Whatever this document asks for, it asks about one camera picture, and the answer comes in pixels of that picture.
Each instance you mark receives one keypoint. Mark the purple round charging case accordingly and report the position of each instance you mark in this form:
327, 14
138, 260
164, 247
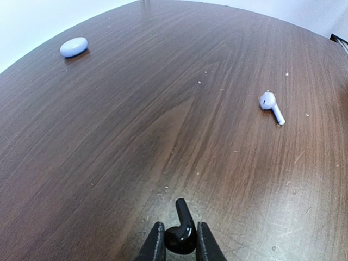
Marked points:
74, 47

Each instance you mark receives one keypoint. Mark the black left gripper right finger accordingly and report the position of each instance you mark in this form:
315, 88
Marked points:
207, 249

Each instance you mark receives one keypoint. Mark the black earbud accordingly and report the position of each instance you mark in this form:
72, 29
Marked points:
182, 239

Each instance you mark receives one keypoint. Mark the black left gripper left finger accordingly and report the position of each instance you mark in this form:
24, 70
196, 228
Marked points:
153, 248

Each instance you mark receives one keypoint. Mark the white purple earbud centre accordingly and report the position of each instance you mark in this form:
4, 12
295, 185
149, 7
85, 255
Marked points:
267, 101

